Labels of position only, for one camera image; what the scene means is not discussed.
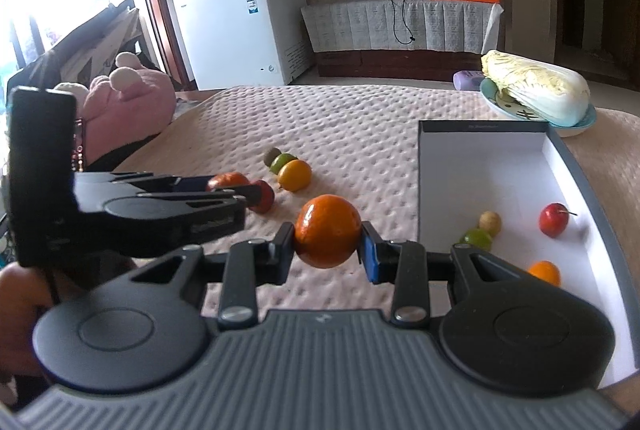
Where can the green lime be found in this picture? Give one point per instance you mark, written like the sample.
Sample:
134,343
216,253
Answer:
475,238
281,161

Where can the white chest freezer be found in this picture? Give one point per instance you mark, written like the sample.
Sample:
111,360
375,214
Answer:
225,30

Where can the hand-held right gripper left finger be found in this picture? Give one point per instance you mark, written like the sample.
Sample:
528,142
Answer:
284,255

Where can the person's left hand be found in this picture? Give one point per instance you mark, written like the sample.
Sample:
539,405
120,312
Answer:
17,310

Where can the cabinet with lace cloth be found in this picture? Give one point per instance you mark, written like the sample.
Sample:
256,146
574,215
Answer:
380,22

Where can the white plastic bag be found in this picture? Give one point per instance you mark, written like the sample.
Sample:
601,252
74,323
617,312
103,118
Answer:
496,17

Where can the pink plush toy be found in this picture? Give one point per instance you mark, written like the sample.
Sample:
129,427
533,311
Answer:
130,105

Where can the small yellowish fruit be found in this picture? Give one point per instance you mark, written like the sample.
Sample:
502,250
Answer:
490,221

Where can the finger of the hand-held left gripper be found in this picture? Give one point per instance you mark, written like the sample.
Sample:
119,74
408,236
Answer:
165,183
200,198

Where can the yellow orange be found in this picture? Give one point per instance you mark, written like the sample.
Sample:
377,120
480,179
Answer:
295,176
546,272

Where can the blue cartoon plate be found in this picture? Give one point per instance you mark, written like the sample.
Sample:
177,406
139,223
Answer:
500,102

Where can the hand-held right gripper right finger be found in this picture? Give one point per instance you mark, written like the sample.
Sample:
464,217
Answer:
370,255

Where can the large tangerine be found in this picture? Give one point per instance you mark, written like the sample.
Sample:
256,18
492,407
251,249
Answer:
327,230

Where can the red apple with stem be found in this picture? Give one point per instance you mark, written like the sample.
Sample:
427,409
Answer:
554,220

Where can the black cardboard box white inside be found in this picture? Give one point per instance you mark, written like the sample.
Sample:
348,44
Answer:
480,170

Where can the napa cabbage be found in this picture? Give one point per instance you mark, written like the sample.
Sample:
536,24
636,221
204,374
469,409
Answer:
540,90

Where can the purple pouch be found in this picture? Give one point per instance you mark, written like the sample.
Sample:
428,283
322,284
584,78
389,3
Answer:
467,81

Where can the brown kiwi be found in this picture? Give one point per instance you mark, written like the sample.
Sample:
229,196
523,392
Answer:
271,155

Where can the grey cardboard sheets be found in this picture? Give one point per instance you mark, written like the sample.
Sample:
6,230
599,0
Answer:
110,40

